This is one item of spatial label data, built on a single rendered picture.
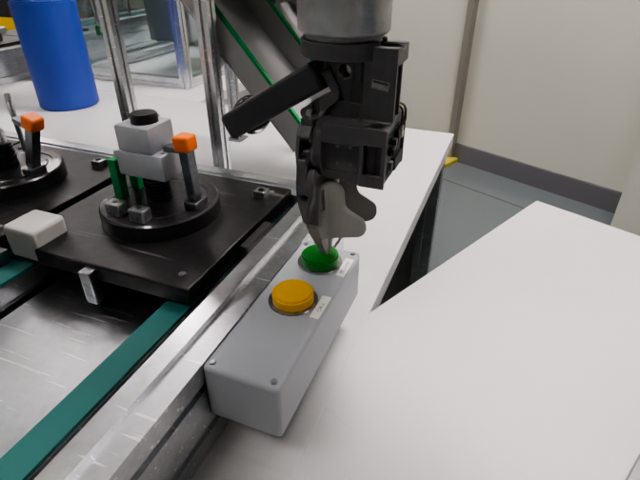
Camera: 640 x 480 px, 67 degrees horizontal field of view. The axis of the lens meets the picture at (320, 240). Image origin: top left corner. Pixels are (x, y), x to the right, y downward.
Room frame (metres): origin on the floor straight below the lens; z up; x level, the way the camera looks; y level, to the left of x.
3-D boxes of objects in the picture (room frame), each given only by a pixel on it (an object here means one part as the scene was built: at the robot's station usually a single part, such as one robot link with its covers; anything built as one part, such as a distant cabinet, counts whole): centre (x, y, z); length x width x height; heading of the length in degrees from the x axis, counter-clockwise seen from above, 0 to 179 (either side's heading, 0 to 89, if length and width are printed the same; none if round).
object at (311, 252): (0.43, 0.00, 0.96); 0.04 x 0.04 x 0.02
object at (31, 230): (0.47, 0.32, 0.97); 0.05 x 0.05 x 0.04; 68
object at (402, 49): (0.42, -0.03, 1.13); 0.09 x 0.08 x 0.12; 68
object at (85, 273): (0.40, 0.24, 0.95); 0.01 x 0.01 x 0.04; 68
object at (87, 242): (0.52, 0.19, 0.96); 0.24 x 0.24 x 0.02; 68
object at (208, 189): (0.52, 0.19, 0.98); 0.14 x 0.14 x 0.02
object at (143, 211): (0.47, 0.20, 1.00); 0.02 x 0.01 x 0.02; 68
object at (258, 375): (0.36, 0.03, 0.93); 0.21 x 0.07 x 0.06; 158
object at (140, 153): (0.52, 0.20, 1.06); 0.08 x 0.04 x 0.07; 68
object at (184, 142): (0.50, 0.15, 1.04); 0.04 x 0.02 x 0.08; 68
